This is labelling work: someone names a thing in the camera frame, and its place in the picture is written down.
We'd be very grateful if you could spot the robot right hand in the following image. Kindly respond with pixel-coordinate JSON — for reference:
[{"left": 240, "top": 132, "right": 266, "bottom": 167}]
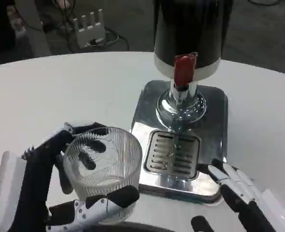
[{"left": 190, "top": 158, "right": 285, "bottom": 232}]

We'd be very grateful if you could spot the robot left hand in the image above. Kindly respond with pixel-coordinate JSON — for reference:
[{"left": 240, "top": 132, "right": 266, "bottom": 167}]
[{"left": 0, "top": 121, "right": 141, "bottom": 232}]

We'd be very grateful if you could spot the clear ribbed glass cup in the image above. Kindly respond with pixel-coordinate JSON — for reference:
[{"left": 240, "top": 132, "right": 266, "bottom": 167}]
[{"left": 62, "top": 126, "right": 143, "bottom": 224}]

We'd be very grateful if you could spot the steel drip tray grid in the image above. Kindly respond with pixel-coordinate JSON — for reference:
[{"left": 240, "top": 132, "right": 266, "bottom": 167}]
[{"left": 143, "top": 130, "right": 202, "bottom": 181}]

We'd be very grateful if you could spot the red tap lever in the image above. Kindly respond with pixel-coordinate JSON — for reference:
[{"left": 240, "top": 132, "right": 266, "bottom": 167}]
[{"left": 173, "top": 54, "right": 197, "bottom": 88}]

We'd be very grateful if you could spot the white router with antennas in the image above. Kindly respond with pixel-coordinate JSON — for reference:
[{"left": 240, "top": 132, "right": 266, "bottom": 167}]
[{"left": 72, "top": 8, "right": 107, "bottom": 48}]

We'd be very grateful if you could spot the black drink dispenser steel base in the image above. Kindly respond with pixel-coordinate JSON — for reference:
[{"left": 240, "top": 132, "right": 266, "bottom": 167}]
[{"left": 129, "top": 0, "right": 230, "bottom": 203}]

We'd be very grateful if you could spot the black cable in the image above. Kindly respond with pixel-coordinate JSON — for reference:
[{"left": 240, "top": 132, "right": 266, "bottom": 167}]
[
  {"left": 34, "top": 0, "right": 73, "bottom": 33},
  {"left": 67, "top": 25, "right": 131, "bottom": 53}
]

